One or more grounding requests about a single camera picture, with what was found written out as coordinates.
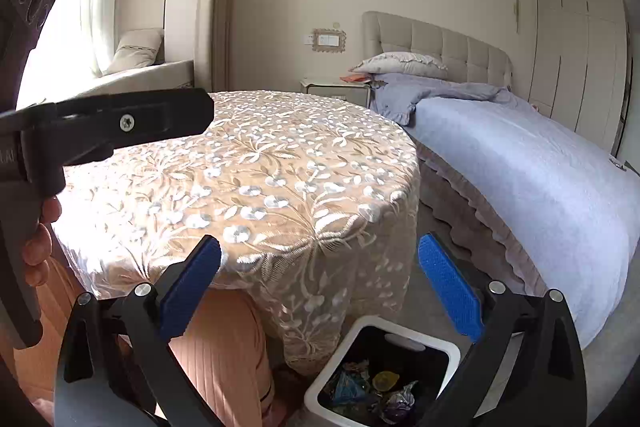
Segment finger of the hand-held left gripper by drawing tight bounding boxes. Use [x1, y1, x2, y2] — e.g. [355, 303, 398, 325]
[0, 88, 216, 198]

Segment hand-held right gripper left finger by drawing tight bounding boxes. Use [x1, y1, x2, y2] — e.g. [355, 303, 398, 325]
[52, 234, 223, 427]

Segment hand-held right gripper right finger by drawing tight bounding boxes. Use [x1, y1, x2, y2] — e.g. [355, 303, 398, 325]
[417, 232, 588, 427]

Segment white square bin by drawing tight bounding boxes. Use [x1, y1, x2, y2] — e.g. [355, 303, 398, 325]
[304, 315, 461, 427]

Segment purple foil wrapper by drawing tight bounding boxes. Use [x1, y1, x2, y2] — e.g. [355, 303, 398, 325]
[380, 382, 418, 425]

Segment blue wrapper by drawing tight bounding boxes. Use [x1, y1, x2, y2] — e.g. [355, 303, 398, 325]
[332, 364, 373, 405]

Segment person's left hand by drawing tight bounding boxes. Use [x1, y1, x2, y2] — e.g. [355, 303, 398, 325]
[22, 196, 63, 289]

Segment beige window seat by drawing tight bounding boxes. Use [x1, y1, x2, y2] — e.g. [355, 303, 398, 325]
[20, 59, 196, 108]

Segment beige cushion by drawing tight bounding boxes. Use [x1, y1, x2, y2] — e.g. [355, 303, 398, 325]
[102, 28, 166, 75]

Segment person's leg in pink pants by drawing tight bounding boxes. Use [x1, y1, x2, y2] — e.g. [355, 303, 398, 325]
[15, 257, 276, 427]

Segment bed with white cover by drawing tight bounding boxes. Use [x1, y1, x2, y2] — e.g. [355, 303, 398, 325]
[370, 74, 640, 427]

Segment table with embroidered tablecloth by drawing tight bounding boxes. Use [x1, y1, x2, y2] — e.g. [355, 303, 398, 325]
[50, 89, 421, 375]

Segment white nightstand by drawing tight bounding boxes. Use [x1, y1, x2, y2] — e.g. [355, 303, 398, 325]
[300, 77, 373, 108]

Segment lilac quilt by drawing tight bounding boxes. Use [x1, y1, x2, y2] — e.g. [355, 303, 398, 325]
[372, 73, 516, 125]

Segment frilled pillow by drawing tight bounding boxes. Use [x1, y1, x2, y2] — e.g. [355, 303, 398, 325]
[350, 52, 448, 75]

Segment beige tufted headboard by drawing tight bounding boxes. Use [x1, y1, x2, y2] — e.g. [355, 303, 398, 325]
[362, 11, 513, 88]

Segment beige wardrobe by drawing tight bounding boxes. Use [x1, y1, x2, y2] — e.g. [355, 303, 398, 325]
[530, 0, 633, 152]

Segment framed wall switch plate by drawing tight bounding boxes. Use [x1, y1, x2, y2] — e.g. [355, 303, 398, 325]
[312, 27, 346, 54]

